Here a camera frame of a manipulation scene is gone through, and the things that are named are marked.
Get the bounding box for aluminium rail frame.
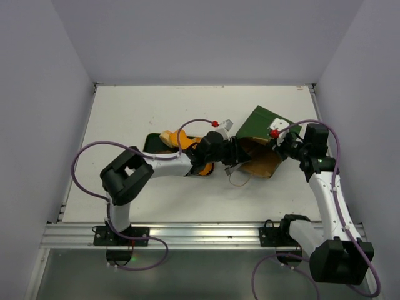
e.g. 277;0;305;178
39;81;368;251

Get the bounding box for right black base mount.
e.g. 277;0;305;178
258;218;303;257

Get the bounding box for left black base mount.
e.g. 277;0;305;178
92;224;149;266

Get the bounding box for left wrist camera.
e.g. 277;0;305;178
216;119;233;132

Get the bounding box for small round bread roll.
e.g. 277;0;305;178
159;130;174;148

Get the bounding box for metal tongs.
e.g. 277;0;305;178
225;166;239;176

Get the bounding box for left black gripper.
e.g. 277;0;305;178
205;136;251;166

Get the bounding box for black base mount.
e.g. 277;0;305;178
92;224;149;266
258;218;303;257

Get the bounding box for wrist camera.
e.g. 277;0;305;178
216;119;233;132
269;118;289;146

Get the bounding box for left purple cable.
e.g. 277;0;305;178
71;117;169;271

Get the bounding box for long orange twisted bread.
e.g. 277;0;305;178
169;129;214;176

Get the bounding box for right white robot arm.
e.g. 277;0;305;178
269;118;374;286

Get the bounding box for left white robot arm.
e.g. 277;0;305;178
100;131;251;246

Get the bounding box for purple cable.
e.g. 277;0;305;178
71;117;169;271
251;119;383;300

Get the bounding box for green paper bag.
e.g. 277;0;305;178
236;106;293;179

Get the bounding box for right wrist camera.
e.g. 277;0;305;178
269;118;289;146

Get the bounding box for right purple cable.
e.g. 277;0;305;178
251;119;383;300

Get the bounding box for dark green tray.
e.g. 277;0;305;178
143;132;214;177

